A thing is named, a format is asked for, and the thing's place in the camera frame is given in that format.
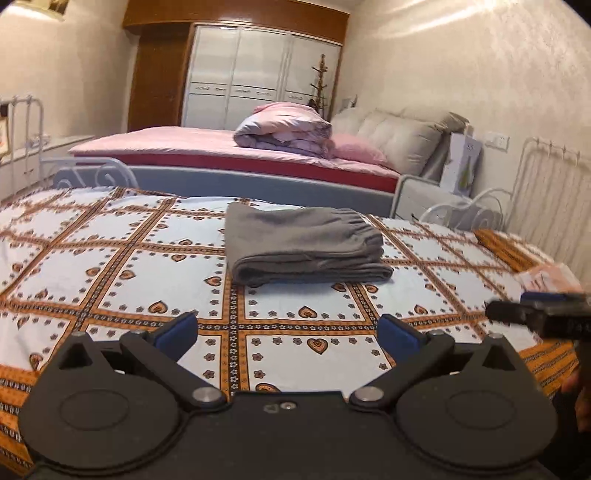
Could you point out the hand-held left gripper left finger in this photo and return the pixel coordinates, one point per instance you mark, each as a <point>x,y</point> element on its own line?
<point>177,333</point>

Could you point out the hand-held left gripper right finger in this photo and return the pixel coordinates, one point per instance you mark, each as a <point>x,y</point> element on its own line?
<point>398,335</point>

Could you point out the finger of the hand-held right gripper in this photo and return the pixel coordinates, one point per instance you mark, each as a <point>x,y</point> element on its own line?
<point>512,312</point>
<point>545,297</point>

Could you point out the grey pants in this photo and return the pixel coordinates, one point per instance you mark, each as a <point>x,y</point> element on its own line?
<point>300,244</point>

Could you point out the pink cloth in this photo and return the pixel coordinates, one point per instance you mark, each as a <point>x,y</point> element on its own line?
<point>549,278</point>

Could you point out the orange patterned cloth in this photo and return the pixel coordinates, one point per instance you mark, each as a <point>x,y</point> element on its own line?
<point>512,249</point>

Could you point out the orange heart patterned bedsheet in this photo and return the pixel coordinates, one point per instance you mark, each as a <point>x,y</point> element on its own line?
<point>115,258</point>

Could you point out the white metal headboard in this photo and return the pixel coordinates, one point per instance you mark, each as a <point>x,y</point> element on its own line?
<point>540,184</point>

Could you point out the white nightstand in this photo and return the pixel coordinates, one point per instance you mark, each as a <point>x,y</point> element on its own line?
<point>429,198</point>

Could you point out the white printed box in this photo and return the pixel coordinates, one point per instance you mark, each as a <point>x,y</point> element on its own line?
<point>460,161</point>

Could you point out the pink sheeted mattress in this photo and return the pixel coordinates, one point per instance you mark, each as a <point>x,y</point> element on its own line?
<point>194,147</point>

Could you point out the pink pillow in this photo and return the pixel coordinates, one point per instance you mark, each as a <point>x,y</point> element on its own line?
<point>358,150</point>

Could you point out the beige padded headboard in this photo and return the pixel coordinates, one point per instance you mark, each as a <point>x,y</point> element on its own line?
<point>397,134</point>

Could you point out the white dresser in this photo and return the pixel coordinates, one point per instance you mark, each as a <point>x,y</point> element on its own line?
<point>51,157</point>

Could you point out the folded pink grey quilt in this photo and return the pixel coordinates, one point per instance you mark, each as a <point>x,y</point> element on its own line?
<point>286,129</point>

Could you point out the framed calligraphy picture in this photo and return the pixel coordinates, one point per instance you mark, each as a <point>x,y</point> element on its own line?
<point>3,136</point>

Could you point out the wooden coat rack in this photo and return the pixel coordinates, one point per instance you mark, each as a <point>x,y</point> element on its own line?
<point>320,83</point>

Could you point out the white wardrobe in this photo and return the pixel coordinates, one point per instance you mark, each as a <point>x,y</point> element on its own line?
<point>258,78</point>

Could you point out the white wall socket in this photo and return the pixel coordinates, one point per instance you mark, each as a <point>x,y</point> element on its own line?
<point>497,141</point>

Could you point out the grey bed side rail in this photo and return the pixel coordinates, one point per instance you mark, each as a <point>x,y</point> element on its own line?
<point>258,184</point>

